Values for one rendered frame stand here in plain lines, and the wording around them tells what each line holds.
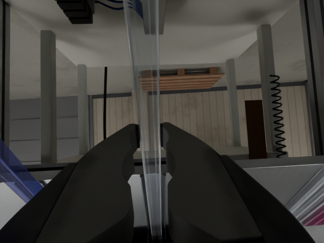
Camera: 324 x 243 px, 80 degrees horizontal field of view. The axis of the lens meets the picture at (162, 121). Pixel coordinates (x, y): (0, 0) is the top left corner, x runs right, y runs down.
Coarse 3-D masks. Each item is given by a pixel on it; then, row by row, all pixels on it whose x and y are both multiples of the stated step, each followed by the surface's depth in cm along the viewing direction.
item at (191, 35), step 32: (32, 0) 44; (192, 0) 47; (224, 0) 47; (256, 0) 48; (288, 0) 48; (64, 32) 58; (96, 32) 58; (192, 32) 61; (224, 32) 62; (96, 64) 83; (128, 64) 85; (160, 64) 87
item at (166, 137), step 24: (168, 144) 10; (192, 144) 10; (168, 168) 10; (192, 168) 8; (216, 168) 8; (168, 192) 7; (192, 192) 7; (216, 192) 7; (168, 216) 7; (192, 216) 6; (216, 216) 6; (240, 216) 6; (192, 240) 6; (216, 240) 6; (240, 240) 6
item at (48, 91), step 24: (48, 48) 56; (264, 48) 58; (48, 72) 55; (264, 72) 58; (48, 96) 55; (264, 96) 59; (48, 120) 54; (264, 120) 59; (48, 144) 54; (240, 144) 83
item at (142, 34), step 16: (128, 0) 7; (144, 0) 7; (128, 16) 8; (144, 16) 8; (128, 32) 8; (144, 32) 8; (128, 48) 9; (144, 48) 9; (144, 64) 9; (144, 80) 10; (144, 96) 10; (144, 112) 11; (144, 128) 12; (144, 144) 13; (160, 144) 13; (144, 160) 14; (160, 160) 15; (144, 176) 16; (160, 176) 16; (160, 192) 18; (160, 208) 20; (160, 224) 23
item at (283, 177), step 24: (48, 168) 23; (264, 168) 18; (288, 168) 19; (312, 168) 19; (0, 192) 18; (144, 192) 20; (288, 192) 22; (0, 216) 22; (144, 216) 24; (144, 240) 30
